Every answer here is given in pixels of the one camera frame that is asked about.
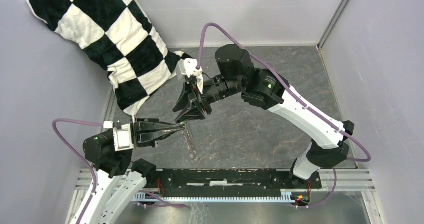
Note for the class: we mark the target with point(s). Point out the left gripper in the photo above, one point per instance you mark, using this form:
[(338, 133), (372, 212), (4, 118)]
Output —
[(144, 138)]

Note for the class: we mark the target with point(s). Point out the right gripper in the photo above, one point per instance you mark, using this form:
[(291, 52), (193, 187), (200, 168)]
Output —
[(194, 111)]

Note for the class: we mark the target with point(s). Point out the metal key organizer plate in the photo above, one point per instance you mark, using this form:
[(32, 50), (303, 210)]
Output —
[(190, 141)]

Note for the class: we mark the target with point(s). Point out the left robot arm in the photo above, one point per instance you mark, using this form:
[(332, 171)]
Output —
[(116, 179)]

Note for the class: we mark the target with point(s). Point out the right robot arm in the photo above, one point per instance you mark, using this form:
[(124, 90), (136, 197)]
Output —
[(261, 88)]

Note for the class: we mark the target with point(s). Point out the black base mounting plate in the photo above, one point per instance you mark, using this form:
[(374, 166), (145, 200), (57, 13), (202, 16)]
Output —
[(227, 182)]

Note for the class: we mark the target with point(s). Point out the black and white checkered pillow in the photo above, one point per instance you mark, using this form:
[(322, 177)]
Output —
[(119, 37)]

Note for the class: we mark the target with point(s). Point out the aluminium corner profile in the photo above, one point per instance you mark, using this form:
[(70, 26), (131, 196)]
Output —
[(332, 23)]

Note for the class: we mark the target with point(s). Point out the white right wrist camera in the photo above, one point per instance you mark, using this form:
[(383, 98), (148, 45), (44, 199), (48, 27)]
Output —
[(187, 68)]

